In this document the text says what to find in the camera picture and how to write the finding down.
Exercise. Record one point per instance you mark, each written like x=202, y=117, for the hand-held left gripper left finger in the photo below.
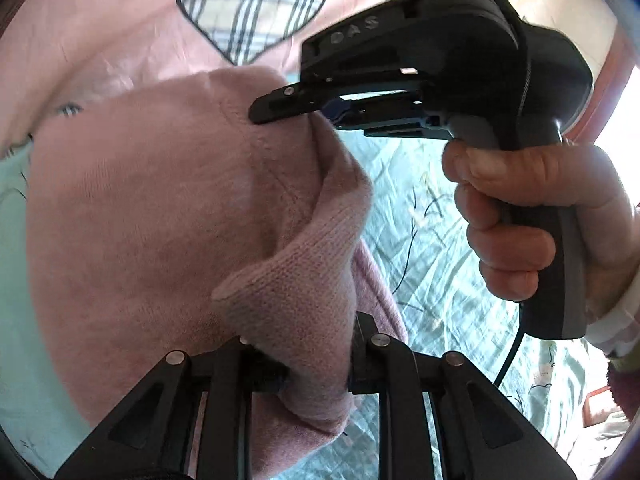
x=225, y=375

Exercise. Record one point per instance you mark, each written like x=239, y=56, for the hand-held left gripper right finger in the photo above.
x=365, y=365

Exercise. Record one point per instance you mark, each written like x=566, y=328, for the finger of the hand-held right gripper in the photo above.
x=280, y=102
x=390, y=122

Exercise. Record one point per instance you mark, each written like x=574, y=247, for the pink knit sweater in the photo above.
x=150, y=200

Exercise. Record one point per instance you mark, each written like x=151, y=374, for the person's right forearm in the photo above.
x=620, y=330

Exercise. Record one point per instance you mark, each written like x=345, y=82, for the person's right hand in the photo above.
x=500, y=170

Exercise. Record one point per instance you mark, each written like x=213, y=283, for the teal floral bedsheet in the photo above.
x=425, y=240

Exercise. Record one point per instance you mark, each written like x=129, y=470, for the pink pillow with plaid heart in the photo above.
x=100, y=25

